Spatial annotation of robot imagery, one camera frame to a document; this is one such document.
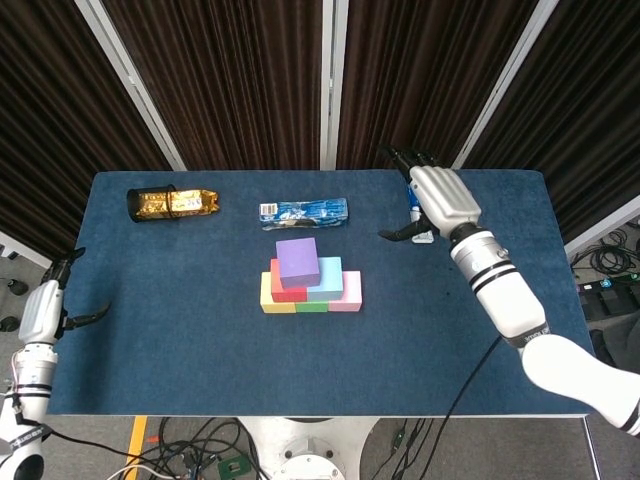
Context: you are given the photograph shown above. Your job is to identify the brown pleated curtain panel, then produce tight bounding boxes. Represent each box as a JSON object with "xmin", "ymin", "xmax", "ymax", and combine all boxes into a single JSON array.
[
  {"xmin": 337, "ymin": 0, "xmax": 541, "ymax": 171},
  {"xmin": 102, "ymin": 0, "xmax": 324, "ymax": 171},
  {"xmin": 0, "ymin": 0, "xmax": 174, "ymax": 269},
  {"xmin": 462, "ymin": 0, "xmax": 640, "ymax": 244}
]

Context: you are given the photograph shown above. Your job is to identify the white blue toothpaste tube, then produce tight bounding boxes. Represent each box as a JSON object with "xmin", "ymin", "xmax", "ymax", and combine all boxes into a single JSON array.
[{"xmin": 405, "ymin": 179, "xmax": 434, "ymax": 245}]

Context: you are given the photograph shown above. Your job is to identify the red orange cube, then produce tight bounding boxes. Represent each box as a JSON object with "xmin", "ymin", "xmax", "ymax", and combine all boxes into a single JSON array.
[{"xmin": 269, "ymin": 258, "xmax": 309, "ymax": 304}]

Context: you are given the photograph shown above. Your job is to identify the black coiled floor cables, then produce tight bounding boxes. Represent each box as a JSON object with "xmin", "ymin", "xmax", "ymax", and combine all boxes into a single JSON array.
[{"xmin": 569, "ymin": 227, "xmax": 640, "ymax": 281}]

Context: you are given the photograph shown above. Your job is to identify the yellow floor tape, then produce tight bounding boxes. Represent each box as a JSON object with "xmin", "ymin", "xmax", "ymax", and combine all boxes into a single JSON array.
[{"xmin": 124, "ymin": 415, "xmax": 150, "ymax": 466}]

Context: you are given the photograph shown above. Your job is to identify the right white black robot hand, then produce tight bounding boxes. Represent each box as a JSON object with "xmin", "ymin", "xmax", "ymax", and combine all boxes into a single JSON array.
[{"xmin": 377, "ymin": 144, "xmax": 483, "ymax": 243}]

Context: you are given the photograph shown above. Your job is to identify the yellow cube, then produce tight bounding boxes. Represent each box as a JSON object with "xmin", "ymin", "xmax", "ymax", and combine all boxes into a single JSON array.
[{"xmin": 259, "ymin": 271, "xmax": 297, "ymax": 315}]

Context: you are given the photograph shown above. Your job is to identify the white partition frame rail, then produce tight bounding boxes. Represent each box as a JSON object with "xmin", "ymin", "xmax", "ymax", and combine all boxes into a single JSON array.
[
  {"xmin": 0, "ymin": 229, "xmax": 70, "ymax": 280},
  {"xmin": 564, "ymin": 194, "xmax": 640, "ymax": 259}
]

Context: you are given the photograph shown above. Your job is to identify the pink cube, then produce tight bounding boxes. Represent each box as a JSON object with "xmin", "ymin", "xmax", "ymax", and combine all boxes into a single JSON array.
[{"xmin": 327, "ymin": 270, "xmax": 363, "ymax": 314}]

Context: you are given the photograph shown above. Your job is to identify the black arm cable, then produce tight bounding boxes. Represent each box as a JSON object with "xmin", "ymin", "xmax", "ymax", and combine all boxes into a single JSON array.
[
  {"xmin": 399, "ymin": 335, "xmax": 503, "ymax": 480},
  {"xmin": 39, "ymin": 422, "xmax": 131, "ymax": 464}
]

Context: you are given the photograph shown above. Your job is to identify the blue cookie package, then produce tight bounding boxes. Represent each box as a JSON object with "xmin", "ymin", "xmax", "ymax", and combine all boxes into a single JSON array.
[{"xmin": 258, "ymin": 197, "xmax": 351, "ymax": 232}]

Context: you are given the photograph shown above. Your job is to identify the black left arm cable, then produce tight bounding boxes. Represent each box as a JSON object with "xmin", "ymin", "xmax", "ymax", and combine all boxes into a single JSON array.
[{"xmin": 39, "ymin": 422, "xmax": 131, "ymax": 464}]

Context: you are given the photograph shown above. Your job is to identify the purple cube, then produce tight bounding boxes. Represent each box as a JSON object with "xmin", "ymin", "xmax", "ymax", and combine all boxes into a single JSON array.
[{"xmin": 275, "ymin": 237, "xmax": 321, "ymax": 290}]

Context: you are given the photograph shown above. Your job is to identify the black cable with switch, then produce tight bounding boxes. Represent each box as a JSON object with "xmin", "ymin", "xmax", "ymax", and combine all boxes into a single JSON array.
[{"xmin": 369, "ymin": 417, "xmax": 434, "ymax": 480}]

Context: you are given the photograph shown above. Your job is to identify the black mesh cup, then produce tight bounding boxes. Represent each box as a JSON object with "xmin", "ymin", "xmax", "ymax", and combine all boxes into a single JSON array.
[{"xmin": 126, "ymin": 183, "xmax": 177, "ymax": 224}]

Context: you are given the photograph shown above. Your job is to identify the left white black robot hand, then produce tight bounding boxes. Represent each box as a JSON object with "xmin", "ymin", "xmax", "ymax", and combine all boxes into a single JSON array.
[{"xmin": 18, "ymin": 247, "xmax": 112, "ymax": 346}]

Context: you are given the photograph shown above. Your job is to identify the black floor cable bundle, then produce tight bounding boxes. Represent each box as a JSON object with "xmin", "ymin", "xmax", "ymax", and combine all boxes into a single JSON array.
[{"xmin": 114, "ymin": 417, "xmax": 261, "ymax": 480}]

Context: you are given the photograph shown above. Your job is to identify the light blue cube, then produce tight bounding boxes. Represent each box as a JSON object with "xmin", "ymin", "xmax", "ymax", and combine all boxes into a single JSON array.
[{"xmin": 305, "ymin": 256, "xmax": 345, "ymax": 303}]

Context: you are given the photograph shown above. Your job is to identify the blue table cloth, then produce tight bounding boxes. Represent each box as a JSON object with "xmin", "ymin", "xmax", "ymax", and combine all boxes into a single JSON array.
[{"xmin": 32, "ymin": 171, "xmax": 612, "ymax": 417}]

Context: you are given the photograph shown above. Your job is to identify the gold foil snack packet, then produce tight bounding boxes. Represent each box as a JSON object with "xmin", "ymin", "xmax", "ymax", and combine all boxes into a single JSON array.
[{"xmin": 137, "ymin": 188, "xmax": 222, "ymax": 220}]

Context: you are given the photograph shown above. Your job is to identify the white partition frame post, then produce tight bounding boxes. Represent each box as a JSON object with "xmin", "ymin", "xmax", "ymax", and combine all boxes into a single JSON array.
[
  {"xmin": 319, "ymin": 0, "xmax": 350, "ymax": 170},
  {"xmin": 449, "ymin": 0, "xmax": 559, "ymax": 170},
  {"xmin": 74, "ymin": 0, "xmax": 188, "ymax": 172}
]

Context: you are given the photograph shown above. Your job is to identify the green circuit board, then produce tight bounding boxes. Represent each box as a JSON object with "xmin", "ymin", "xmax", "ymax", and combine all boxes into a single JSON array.
[{"xmin": 217, "ymin": 455, "xmax": 250, "ymax": 480}]

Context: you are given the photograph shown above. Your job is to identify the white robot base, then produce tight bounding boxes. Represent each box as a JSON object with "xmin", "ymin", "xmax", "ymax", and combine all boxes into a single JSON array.
[{"xmin": 239, "ymin": 417, "xmax": 376, "ymax": 480}]

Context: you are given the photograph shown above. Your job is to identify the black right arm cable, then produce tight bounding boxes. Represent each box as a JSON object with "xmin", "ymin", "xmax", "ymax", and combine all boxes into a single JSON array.
[{"xmin": 399, "ymin": 335, "xmax": 503, "ymax": 480}]

